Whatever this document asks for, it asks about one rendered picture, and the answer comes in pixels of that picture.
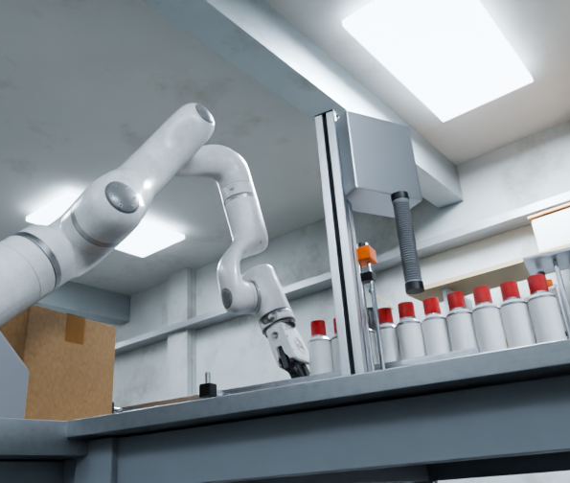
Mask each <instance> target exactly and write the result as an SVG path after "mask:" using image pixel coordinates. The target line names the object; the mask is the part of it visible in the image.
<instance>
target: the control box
mask: <svg viewBox="0 0 570 483"><path fill-rule="evenodd" d="M336 130H337V138H338V146H339V154H340V162H341V170H342V177H343V186H344V194H345V198H346V199H347V201H349V202H350V203H351V204H352V209H353V211H357V212H362V213H368V214H373V215H379V216H385V217H390V218H394V217H395V216H394V209H393V204H392V200H391V194H392V193H395V192H398V191H405V192H407V193H408V195H409V202H408V203H409V205H410V209H411V208H412V207H414V206H415V205H417V204H418V203H419V202H421V201H422V193H421V188H420V182H419V178H418V172H417V166H416V161H415V155H414V151H413V145H412V140H411V134H410V129H409V126H404V125H400V124H396V123H392V122H388V121H384V120H381V119H378V118H374V117H370V116H366V115H362V114H359V113H355V112H351V111H348V110H347V111H345V112H344V113H343V114H342V115H341V116H340V117H339V118H338V119H337V121H336Z"/></svg>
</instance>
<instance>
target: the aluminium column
mask: <svg viewBox="0 0 570 483"><path fill-rule="evenodd" d="M314 117H315V125H316V135H317V144H318V153H319V162H320V172H321V181H322V190H323V199H324V209H325V218H326V227H327V236H328V246H329V255H330V264H331V281H332V291H333V301H334V309H335V319H336V328H337V337H338V347H339V355H340V365H341V374H342V376H347V375H353V374H359V373H365V372H371V371H373V370H372V362H371V355H370V347H369V339H368V332H367V324H366V316H365V309H364V301H363V293H362V285H361V278H360V270H359V262H358V255H357V247H356V239H355V232H354V224H353V209H352V204H351V203H350V202H349V200H348V201H347V199H346V198H345V194H344V186H343V177H342V170H341V162H340V154H339V146H338V138H337V130H336V121H337V119H338V118H339V116H338V115H337V114H336V113H335V111H334V110H333V109H331V110H329V111H326V112H323V113H320V114H318V115H315V116H314Z"/></svg>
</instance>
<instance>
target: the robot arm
mask: <svg viewBox="0 0 570 483"><path fill-rule="evenodd" d="M214 130H215V121H214V118H213V116H212V114H211V113H210V112H209V110H208V109H207V108H205V107H204V106H202V105H201V104H198V103H187V104H185V105H183V106H182V107H180V108H179V109H178V110H177V111H176V112H175V113H174V114H172V115H171V116H170V117H169V119H168V120H167V121H166V122H165V123H164V124H162V125H161V126H160V127H159V128H158V129H157V130H156V131H155V132H154V133H153V134H152V135H151V136H150V137H149V138H148V139H147V140H146V142H145V143H144V144H143V145H142V146H141V147H140V148H138V149H137V150H136V151H135V152H134V153H133V154H132V155H131V156H130V157H129V158H128V159H127V160H126V161H125V162H124V163H123V164H122V165H121V166H120V167H119V168H117V169H115V170H113V171H111V172H108V173H106V174H105V175H103V176H101V177H100V178H98V179H97V180H95V181H94V182H93V183H91V184H90V185H89V186H88V187H87V188H86V189H85V190H84V191H83V192H82V193H81V194H80V196H79V197H78V198H77V199H76V200H75V201H74V202H73V203H72V205H71V206H70V207H69V208H68V209H67V210H66V211H65V212H64V213H63V214H62V215H61V216H60V217H59V218H57V219H56V220H55V221H53V222H52V223H50V224H49V225H43V224H35V225H31V226H28V227H26V228H24V229H22V230H20V231H18V232H17V233H15V234H13V235H11V236H9V237H8V238H6V239H4V240H2V241H0V328H1V327H3V326H4V325H6V324H7V323H9V322H10V321H11V320H13V319H14V318H15V317H16V316H18V315H19V314H20V313H22V312H23V311H25V310H27V309H28V308H29V307H31V306H32V305H34V304H35V303H37V302H38V301H40V300H41V299H42V298H44V297H45V296H47V295H48V294H50V293H51V292H52V291H54V290H55V289H57V288H59V287H60V286H62V285H63V284H64V283H66V282H67V281H69V280H71V279H74V278H77V277H79V276H80V275H82V274H84V273H85V272H87V271H89V270H90V269H91V268H93V267H94V266H95V265H97V264H98V263H99V262H100V261H102V260H103V259H104V258H105V257H106V256H107V255H108V254H109V253H110V252H111V251H113V250H114V249H115V248H116V247H117V246H118V245H119V244H120V243H121V242H122V241H123V240H124V239H125V238H126V237H128V236H129V235H130V234H131V233H132V232H133V231H134V230H135V229H136V227H137V226H138V225H139V224H140V222H141V221H142V219H143V218H144V216H145V214H146V212H147V211H148V208H149V205H150V204H151V202H152V200H153V199H154V198H155V197H156V196H157V194H158V193H159V192H160V191H161V190H162V189H163V188H164V187H165V185H166V184H167V183H168V182H169V181H170V180H171V179H172V178H173V177H205V178H211V179H213V180H214V181H215V182H216V183H217V185H218V188H219V191H220V195H221V199H222V203H223V207H224V210H225V214H226V217H227V220H228V224H229V227H230V231H231V235H232V238H233V242H232V244H231V246H230V247H229V248H228V250H227V251H226V252H225V253H224V255H223V256H222V258H221V260H220V262H219V264H218V267H217V283H218V289H219V293H220V297H221V301H222V304H223V307H224V308H225V309H226V310H227V311H228V312H229V313H232V314H249V313H251V314H253V315H254V316H255V317H256V318H257V320H258V323H259V325H260V329H261V331H262V334H263V335H265V336H266V338H268V341H269V344H270V347H271V350H272V353H273V356H274V357H275V360H276V362H277V364H278V366H279V367H280V368H281V369H283V370H286V371H287V372H288V373H289V375H290V377H291V378H292V379H294V378H299V377H305V376H309V375H310V371H309V369H308V367H307V366H306V364H307V365H309V354H308V348H307V346H306V344H305V342H304V341H303V339H302V337H301V336H300V334H299V333H298V331H297V330H296V329H295V327H296V324H295V322H296V319H295V317H294V314H293V312H292V310H291V307H290V305H289V304H288V302H287V299H286V297H285V293H284V291H283V289H282V286H281V284H280V282H279V280H278V277H277V275H276V273H275V270H274V268H273V267H272V266H271V265H269V264H259V265H256V266H254V267H252V268H250V269H248V270H247V271H246V272H245V273H244V274H243V276H242V278H241V275H240V269H239V264H240V261H241V260H242V259H244V258H246V257H249V256H252V255H255V254H258V253H261V252H263V251H264V250H265V248H266V247H267V246H268V236H267V231H266V227H265V224H264V220H263V217H262V210H261V207H260V203H259V201H258V197H257V194H256V190H255V187H254V183H253V180H252V176H251V173H250V171H249V168H248V166H247V164H246V162H245V160H244V159H243V158H242V157H241V156H240V155H239V154H238V153H236V152H235V151H233V150H232V149H229V148H227V147H225V146H222V145H206V146H203V145H204V144H205V143H206V142H207V141H208V140H209V139H210V137H211V136H212V134H213V132H214Z"/></svg>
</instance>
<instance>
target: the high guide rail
mask: <svg viewBox="0 0 570 483"><path fill-rule="evenodd" d="M476 354H480V352H479V348H478V347H476V348H470V349H464V350H459V351H453V352H447V353H441V354H436V355H431V356H420V357H414V358H408V359H403V360H397V361H391V362H385V367H386V369H388V368H394V367H400V366H406V365H412V364H418V363H424V362H429V361H435V360H441V359H447V358H453V357H464V356H470V355H476ZM341 376H342V374H341V370H340V371H334V372H328V373H323V374H317V375H311V376H305V377H299V378H294V379H283V380H277V381H271V382H266V383H261V384H255V385H249V386H243V387H238V388H232V389H226V390H221V391H223V396H224V395H231V394H237V393H242V392H248V391H254V390H260V389H265V388H271V387H277V386H283V385H290V384H295V383H301V382H307V381H313V380H323V379H329V378H335V377H341ZM201 399H203V398H200V397H199V394H197V395H191V396H186V397H180V398H175V399H169V400H163V401H158V402H147V403H141V404H135V405H130V406H124V407H122V409H123V411H122V412H124V411H128V410H134V409H140V408H147V407H153V406H158V405H159V406H160V405H166V404H172V403H183V402H189V401H195V400H201Z"/></svg>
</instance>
